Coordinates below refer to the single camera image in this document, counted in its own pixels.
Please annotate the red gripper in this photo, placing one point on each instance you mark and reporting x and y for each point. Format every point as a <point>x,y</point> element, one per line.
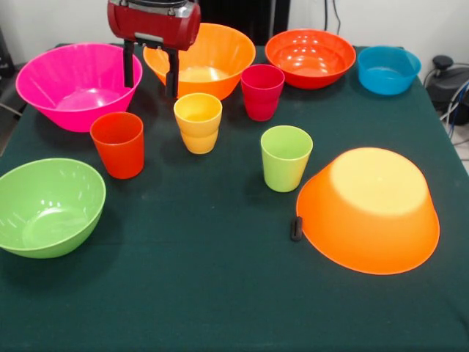
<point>154,25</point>

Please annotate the blue plastic bowl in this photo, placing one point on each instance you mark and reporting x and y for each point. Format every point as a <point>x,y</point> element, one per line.
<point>388,73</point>

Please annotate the red plastic bowl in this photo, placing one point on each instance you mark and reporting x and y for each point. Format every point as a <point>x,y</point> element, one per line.
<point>311,55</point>

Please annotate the green plastic bowl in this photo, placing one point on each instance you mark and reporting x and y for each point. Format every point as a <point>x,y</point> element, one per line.
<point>47,198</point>

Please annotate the dark green tablecloth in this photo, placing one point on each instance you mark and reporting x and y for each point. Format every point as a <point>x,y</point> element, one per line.
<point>234,300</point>

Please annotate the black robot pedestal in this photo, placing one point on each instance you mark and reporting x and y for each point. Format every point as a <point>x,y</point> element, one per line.
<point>238,14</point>

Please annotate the yellow plastic cup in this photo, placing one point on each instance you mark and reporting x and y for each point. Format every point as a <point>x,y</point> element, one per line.
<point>198,128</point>

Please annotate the green plastic cup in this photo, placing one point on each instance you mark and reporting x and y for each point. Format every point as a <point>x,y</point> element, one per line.
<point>286,165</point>

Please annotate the pink plastic bowl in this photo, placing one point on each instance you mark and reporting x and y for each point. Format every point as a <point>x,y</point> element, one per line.
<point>73,73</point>

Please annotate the red plastic cup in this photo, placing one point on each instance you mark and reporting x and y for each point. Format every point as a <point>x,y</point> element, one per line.
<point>117,154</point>

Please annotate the small black finger pad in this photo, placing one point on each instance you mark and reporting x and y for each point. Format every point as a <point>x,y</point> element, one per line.
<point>297,229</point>

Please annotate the crimson plastic cup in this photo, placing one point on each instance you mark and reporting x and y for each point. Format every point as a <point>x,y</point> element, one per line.
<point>262,99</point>

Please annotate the orange plastic bowl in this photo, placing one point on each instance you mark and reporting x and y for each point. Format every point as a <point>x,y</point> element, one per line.
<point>366,220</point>
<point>220,55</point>

